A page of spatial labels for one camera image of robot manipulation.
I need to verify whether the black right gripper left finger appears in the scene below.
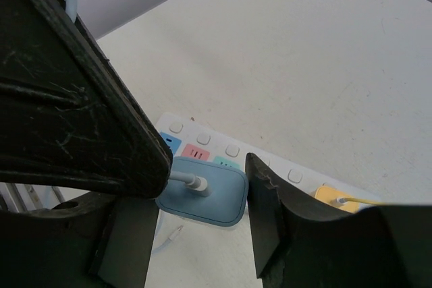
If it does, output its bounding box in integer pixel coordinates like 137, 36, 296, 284
1, 192, 159, 287

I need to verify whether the light blue charger cable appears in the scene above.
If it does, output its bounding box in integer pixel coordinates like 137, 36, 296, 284
43, 0, 213, 255

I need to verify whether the blue charger plug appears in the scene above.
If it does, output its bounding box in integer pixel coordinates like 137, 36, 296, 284
156, 156, 248, 227

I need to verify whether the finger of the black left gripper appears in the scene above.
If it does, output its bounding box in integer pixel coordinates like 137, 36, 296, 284
1, 0, 173, 199

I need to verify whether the yellow charger plug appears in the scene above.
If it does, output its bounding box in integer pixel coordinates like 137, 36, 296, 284
312, 185, 360, 213

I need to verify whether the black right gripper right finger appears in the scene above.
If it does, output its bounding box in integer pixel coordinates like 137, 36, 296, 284
245, 153, 431, 287

